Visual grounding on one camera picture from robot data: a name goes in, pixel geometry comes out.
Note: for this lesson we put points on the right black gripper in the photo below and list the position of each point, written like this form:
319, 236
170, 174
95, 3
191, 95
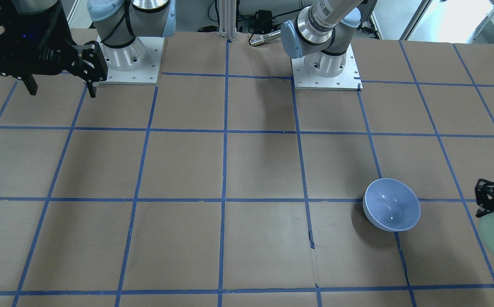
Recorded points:
88, 63

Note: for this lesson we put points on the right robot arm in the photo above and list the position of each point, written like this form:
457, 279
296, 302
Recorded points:
120, 22

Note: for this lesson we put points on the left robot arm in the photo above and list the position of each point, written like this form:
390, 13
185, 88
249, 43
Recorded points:
326, 28

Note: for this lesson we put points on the blue bowl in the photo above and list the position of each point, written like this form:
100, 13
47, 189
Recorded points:
391, 206

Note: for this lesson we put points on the silver cylindrical tool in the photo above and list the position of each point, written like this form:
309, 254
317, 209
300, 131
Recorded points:
266, 38

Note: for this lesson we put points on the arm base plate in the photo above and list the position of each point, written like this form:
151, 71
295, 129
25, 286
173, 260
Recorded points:
136, 64
322, 72

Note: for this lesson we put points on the aluminium frame post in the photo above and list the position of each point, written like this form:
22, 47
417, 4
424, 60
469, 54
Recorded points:
227, 19

